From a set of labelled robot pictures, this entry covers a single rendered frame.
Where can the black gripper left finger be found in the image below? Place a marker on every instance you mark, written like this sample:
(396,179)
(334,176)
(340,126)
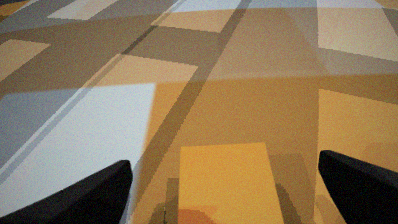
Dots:
(98,199)

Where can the orange block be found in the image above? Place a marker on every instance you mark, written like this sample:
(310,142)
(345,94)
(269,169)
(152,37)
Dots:
(227,184)

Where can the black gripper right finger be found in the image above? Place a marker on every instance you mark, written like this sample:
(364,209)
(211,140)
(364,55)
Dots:
(364,193)

